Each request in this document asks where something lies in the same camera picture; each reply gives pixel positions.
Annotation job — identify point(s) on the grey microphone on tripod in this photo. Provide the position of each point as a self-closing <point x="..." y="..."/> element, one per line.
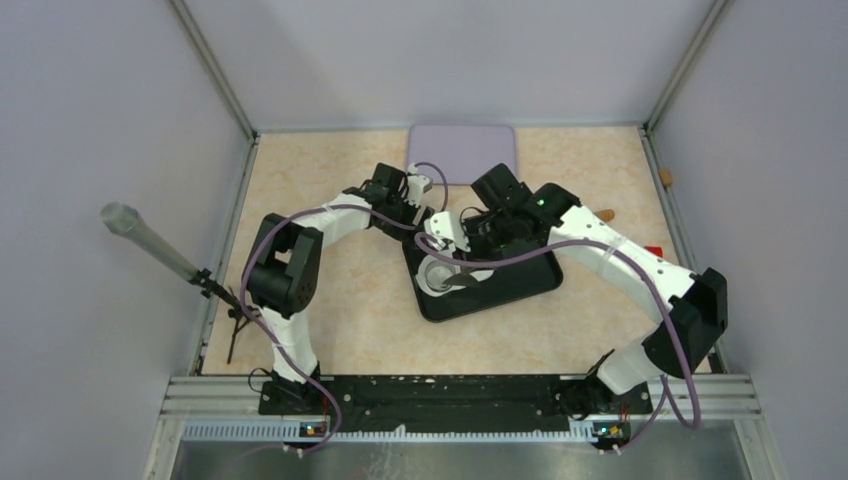
<point x="124" y="221"/>

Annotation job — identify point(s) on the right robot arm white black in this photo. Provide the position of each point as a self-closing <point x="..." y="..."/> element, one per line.
<point x="690" y="309"/>

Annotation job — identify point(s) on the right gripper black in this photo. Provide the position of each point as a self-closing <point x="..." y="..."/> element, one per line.
<point x="468" y="226"/>

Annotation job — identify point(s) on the metal scraper wooden handle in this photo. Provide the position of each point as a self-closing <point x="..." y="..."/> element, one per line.
<point x="464" y="278"/>

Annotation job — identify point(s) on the lilac rectangular tray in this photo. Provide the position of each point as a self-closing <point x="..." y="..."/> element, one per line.
<point x="463" y="152"/>

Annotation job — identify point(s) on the black baking tray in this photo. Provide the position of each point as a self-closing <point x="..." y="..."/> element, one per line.
<point x="508" y="284"/>

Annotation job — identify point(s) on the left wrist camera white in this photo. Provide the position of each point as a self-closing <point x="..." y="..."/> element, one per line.
<point x="417" y="185"/>

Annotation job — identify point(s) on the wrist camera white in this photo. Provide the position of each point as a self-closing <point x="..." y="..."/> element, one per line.
<point x="417" y="185"/>
<point x="445" y="234"/>

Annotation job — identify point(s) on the small wooden cork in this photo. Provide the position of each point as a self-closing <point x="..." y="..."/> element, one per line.
<point x="666" y="177"/>

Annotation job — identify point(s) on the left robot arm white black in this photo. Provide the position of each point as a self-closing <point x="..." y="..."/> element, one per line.
<point x="281" y="275"/>

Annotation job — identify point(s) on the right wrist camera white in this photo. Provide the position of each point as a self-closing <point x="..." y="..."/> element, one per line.
<point x="445" y="234"/>

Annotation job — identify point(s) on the wooden dough roller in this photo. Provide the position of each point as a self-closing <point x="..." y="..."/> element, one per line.
<point x="605" y="215"/>

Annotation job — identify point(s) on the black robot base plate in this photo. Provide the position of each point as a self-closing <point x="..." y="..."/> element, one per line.
<point x="451" y="404"/>

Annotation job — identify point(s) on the clear glass cup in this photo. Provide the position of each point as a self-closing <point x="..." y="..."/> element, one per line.
<point x="432" y="275"/>

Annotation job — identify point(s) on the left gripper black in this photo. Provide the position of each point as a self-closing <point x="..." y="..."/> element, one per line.
<point x="409" y="232"/>

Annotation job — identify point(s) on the red yellow toy block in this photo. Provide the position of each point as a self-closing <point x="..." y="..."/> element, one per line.
<point x="655" y="250"/>

